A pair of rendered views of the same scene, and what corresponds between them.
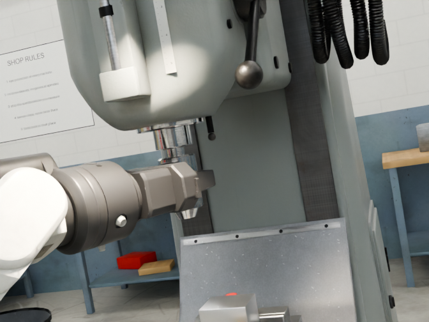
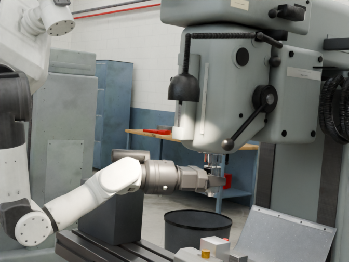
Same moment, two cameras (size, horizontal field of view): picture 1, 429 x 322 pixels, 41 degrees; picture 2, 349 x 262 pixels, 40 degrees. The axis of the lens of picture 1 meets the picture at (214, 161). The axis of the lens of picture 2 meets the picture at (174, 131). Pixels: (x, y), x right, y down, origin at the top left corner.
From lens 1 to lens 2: 0.68 m
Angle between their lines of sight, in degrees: 33
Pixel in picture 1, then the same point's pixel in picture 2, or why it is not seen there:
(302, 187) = (319, 201)
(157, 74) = (197, 132)
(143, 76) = (189, 132)
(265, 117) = (310, 154)
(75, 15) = not seen: hidden behind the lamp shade
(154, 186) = (186, 178)
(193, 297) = (245, 238)
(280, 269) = (291, 243)
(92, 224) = (150, 185)
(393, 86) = not seen: outside the picture
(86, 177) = (155, 166)
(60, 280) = not seen: hidden behind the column
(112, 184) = (165, 172)
